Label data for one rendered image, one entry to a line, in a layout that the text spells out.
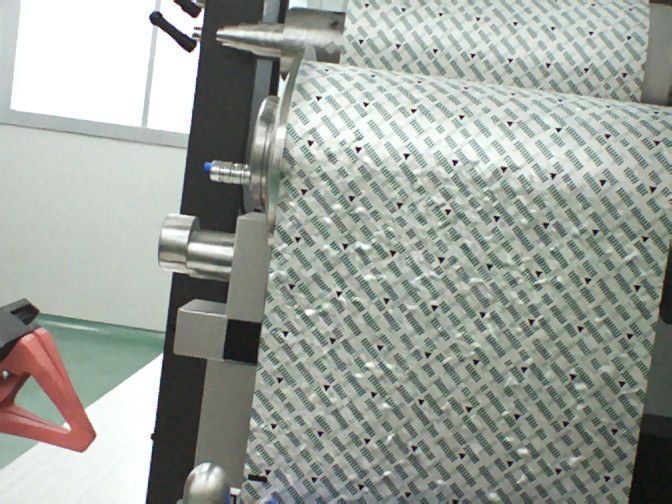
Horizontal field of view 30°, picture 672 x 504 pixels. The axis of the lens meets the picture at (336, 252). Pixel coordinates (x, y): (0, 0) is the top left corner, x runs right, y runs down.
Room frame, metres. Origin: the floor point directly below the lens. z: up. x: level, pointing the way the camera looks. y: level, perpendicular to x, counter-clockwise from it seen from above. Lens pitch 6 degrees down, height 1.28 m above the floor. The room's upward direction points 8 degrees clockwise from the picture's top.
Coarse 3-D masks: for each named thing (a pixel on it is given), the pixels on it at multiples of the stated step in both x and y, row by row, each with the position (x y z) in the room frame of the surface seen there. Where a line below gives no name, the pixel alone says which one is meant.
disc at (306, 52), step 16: (304, 48) 0.80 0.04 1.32; (304, 64) 0.80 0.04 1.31; (288, 80) 0.77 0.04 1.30; (288, 96) 0.76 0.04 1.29; (288, 112) 0.76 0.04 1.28; (272, 176) 0.75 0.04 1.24; (272, 192) 0.76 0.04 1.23; (272, 208) 0.76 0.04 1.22; (272, 224) 0.76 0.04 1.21; (272, 240) 0.77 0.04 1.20
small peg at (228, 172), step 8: (216, 160) 0.81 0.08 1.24; (216, 168) 0.81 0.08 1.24; (224, 168) 0.81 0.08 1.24; (232, 168) 0.81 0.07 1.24; (240, 168) 0.81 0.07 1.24; (248, 168) 0.81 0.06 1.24; (216, 176) 0.81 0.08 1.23; (224, 176) 0.81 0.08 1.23; (232, 176) 0.81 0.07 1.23; (240, 176) 0.81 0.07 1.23; (248, 176) 0.81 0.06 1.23; (240, 184) 0.81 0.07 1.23; (248, 184) 0.81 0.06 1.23
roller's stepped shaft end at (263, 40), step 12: (228, 24) 1.08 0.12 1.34; (240, 24) 1.08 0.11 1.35; (252, 24) 1.08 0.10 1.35; (264, 24) 1.07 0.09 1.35; (276, 24) 1.07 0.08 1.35; (228, 36) 1.07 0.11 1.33; (240, 36) 1.07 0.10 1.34; (252, 36) 1.07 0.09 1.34; (264, 36) 1.07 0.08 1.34; (276, 36) 1.06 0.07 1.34; (240, 48) 1.07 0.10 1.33; (252, 48) 1.07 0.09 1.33; (264, 48) 1.07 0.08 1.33; (276, 48) 1.07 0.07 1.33; (276, 60) 1.08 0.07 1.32
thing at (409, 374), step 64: (320, 256) 0.76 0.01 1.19; (384, 256) 0.76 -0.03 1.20; (320, 320) 0.76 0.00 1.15; (384, 320) 0.76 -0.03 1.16; (448, 320) 0.75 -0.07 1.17; (512, 320) 0.75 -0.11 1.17; (576, 320) 0.75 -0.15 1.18; (640, 320) 0.74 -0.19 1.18; (256, 384) 0.76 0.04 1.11; (320, 384) 0.76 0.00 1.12; (384, 384) 0.76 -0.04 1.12; (448, 384) 0.75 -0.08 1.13; (512, 384) 0.75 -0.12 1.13; (576, 384) 0.75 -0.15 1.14; (640, 384) 0.74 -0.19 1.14; (256, 448) 0.76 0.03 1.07; (320, 448) 0.76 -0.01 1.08; (384, 448) 0.76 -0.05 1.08; (448, 448) 0.75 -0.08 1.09; (512, 448) 0.75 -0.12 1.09; (576, 448) 0.74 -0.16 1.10
